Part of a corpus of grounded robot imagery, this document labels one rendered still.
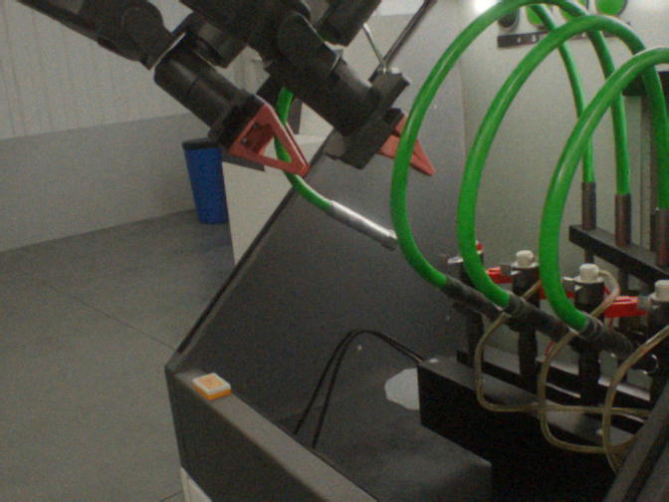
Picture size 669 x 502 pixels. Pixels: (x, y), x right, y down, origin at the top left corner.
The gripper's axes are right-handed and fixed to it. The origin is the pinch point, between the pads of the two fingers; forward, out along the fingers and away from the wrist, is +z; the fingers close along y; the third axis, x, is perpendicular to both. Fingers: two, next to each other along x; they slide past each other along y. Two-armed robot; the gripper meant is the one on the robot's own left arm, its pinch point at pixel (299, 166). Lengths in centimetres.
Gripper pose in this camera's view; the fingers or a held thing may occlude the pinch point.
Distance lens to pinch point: 83.4
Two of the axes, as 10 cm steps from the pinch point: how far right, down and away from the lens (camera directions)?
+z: 7.7, 6.3, -1.1
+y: 1.7, -0.3, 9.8
